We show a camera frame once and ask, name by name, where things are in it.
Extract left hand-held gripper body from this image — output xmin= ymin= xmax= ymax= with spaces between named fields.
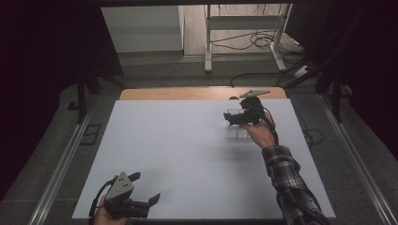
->
xmin=102 ymin=171 xmax=152 ymax=219

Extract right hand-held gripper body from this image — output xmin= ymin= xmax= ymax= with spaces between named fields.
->
xmin=231 ymin=89 xmax=271 ymax=127

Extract clear acrylic organizer box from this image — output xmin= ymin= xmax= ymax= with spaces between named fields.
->
xmin=225 ymin=107 xmax=252 ymax=140

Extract person's left hand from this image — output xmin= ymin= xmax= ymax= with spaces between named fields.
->
xmin=92 ymin=195 xmax=130 ymax=225

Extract person's right hand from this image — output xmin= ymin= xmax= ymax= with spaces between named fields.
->
xmin=239 ymin=110 xmax=279 ymax=150

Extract white table cover sheet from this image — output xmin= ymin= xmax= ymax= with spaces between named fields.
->
xmin=71 ymin=98 xmax=336 ymax=220

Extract dark floor socket plate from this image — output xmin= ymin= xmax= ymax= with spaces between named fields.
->
xmin=79 ymin=124 xmax=101 ymax=146

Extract white power strip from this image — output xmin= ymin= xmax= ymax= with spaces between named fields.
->
xmin=293 ymin=65 xmax=312 ymax=79

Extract black metal stand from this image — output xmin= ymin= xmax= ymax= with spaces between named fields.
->
xmin=283 ymin=52 xmax=353 ymax=124
xmin=74 ymin=60 xmax=130 ymax=125

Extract grey cabinet panel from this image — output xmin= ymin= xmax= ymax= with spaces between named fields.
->
xmin=100 ymin=5 xmax=185 ymax=54

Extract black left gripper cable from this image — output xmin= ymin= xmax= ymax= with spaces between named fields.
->
xmin=88 ymin=175 xmax=119 ymax=219

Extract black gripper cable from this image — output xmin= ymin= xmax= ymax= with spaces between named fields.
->
xmin=88 ymin=175 xmax=119 ymax=219
xmin=262 ymin=106 xmax=280 ymax=146

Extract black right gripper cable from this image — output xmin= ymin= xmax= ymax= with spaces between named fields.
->
xmin=262 ymin=106 xmax=280 ymax=146

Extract aluminium floor rail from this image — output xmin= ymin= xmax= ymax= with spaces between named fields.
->
xmin=317 ymin=93 xmax=398 ymax=225
xmin=27 ymin=97 xmax=99 ymax=225

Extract tangled black floor cables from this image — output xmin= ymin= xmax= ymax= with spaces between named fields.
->
xmin=209 ymin=29 xmax=303 ymax=53

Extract looped black floor cable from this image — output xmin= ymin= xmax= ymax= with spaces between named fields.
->
xmin=300 ymin=127 xmax=326 ymax=148

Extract white metal desk frame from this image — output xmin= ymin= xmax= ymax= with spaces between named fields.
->
xmin=204 ymin=3 xmax=294 ymax=74

